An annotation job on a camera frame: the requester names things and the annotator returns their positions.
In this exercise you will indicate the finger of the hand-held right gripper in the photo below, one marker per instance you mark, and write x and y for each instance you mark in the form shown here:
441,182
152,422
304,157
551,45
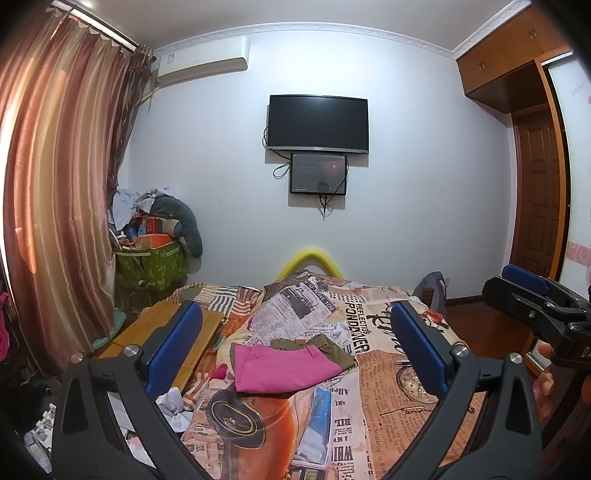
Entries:
512,297
526,277

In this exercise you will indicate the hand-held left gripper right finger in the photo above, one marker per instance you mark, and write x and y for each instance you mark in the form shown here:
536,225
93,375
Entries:
418,346

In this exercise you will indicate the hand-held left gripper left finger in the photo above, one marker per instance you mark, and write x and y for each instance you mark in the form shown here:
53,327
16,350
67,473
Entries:
175,341

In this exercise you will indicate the pink pants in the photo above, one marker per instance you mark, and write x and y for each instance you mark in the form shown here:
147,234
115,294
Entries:
277,369

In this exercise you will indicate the person's right hand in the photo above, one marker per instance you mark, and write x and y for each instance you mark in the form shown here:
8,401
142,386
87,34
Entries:
547,387

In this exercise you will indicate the wooden bedside board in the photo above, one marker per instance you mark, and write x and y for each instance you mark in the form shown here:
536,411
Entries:
207,323

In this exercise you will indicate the teal plastic basin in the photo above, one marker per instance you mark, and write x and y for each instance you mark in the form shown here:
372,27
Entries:
124,321

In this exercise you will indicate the small pink cloth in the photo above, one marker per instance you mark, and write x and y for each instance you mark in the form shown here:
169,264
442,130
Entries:
220,373

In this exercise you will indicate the grey blue backpack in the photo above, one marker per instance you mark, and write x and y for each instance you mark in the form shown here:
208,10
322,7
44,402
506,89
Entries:
436,290

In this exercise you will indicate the white crumpled cloth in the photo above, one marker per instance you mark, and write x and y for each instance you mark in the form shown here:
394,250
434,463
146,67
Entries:
173,401

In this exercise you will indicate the newspaper print blanket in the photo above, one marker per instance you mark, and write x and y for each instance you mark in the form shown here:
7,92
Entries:
392,415

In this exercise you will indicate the green patterned storage bag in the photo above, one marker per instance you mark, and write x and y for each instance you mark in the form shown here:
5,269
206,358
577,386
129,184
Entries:
157,267

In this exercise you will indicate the olive green garment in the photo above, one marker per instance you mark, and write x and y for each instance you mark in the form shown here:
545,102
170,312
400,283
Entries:
339,355

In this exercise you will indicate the brown wooden door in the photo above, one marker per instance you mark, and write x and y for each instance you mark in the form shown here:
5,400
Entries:
540,194

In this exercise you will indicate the orange box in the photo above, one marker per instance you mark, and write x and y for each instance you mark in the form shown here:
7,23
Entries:
152,241

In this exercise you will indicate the grey pillow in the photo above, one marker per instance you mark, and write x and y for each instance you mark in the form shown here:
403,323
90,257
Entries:
189,226

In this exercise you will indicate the white sliding wardrobe door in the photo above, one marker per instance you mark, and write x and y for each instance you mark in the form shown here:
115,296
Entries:
575,161

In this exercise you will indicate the yellow foam tube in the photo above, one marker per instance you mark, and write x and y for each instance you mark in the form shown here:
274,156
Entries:
309,253

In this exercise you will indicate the pile of pale clothes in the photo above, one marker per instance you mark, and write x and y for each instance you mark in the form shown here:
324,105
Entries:
124,203

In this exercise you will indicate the white cloth on floor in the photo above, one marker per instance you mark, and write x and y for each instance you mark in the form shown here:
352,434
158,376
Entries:
41,434

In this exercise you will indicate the brown striped curtain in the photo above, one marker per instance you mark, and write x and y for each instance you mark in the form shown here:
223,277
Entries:
60,184

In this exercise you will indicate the wooden overhead cupboard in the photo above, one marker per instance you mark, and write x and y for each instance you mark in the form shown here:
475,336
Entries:
503,60

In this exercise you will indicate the white air conditioner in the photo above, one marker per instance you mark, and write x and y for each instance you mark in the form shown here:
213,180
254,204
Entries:
203,60

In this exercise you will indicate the small black wall monitor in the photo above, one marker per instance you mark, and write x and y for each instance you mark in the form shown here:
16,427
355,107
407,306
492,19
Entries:
318,173

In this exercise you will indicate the black wall television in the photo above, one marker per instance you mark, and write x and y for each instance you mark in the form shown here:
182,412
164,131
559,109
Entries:
318,122

